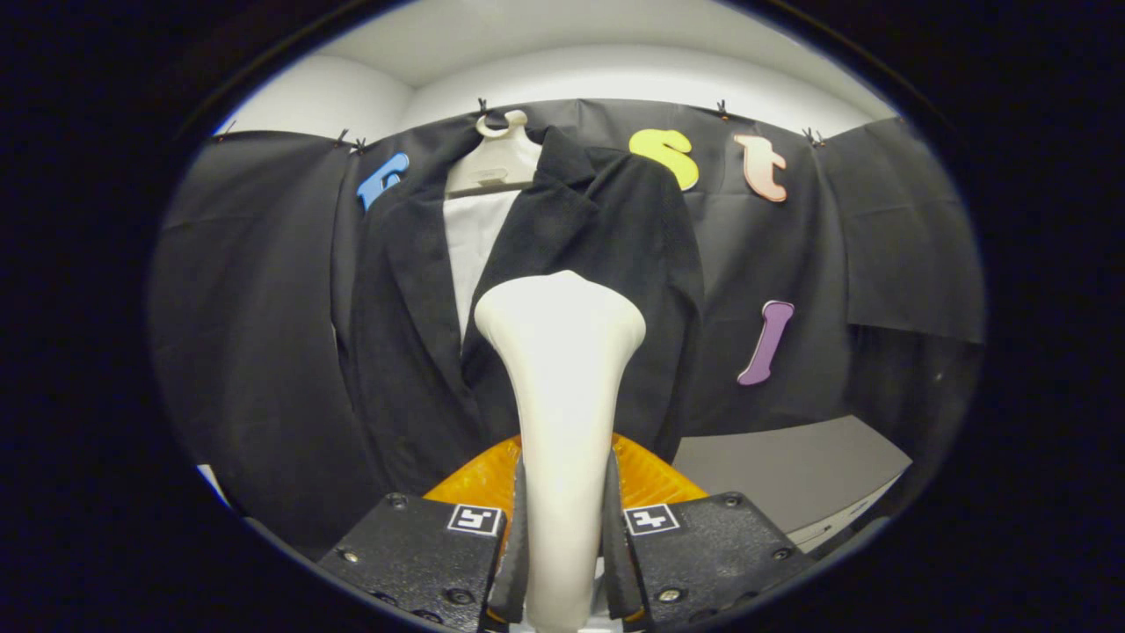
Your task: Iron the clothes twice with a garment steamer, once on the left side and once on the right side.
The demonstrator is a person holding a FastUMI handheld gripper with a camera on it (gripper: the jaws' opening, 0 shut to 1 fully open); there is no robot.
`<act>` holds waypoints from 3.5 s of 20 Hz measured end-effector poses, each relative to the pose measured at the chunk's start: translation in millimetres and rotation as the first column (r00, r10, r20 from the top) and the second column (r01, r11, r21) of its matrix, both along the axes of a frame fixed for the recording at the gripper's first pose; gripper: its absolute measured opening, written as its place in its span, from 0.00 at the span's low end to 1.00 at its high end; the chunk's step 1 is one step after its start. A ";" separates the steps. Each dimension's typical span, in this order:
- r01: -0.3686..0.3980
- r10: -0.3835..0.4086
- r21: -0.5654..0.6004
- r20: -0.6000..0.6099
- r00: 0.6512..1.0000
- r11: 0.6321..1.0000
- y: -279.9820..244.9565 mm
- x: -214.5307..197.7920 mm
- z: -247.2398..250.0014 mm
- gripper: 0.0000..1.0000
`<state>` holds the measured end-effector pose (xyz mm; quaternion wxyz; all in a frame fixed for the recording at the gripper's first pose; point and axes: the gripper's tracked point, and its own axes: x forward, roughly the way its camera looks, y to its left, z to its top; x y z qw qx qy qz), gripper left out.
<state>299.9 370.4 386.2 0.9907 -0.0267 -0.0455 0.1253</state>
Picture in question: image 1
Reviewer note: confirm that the white garment steamer head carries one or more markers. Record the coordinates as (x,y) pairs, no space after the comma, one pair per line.
(562,369)

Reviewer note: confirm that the cream plastic hanger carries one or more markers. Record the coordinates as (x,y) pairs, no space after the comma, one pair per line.
(497,163)

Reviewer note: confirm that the white shirt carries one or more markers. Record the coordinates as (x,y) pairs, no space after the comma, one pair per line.
(475,246)

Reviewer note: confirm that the black suit jacket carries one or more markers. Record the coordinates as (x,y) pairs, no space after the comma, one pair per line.
(615,290)

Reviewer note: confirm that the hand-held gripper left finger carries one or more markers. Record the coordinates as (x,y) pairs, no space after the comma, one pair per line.
(516,571)

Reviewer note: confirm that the beige cabinet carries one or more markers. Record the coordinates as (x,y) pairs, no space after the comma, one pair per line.
(791,475)

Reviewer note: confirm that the black backdrop cloth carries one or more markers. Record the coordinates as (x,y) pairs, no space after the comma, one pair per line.
(255,352)

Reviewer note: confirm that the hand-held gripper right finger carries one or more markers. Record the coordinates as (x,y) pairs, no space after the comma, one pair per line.
(615,571)

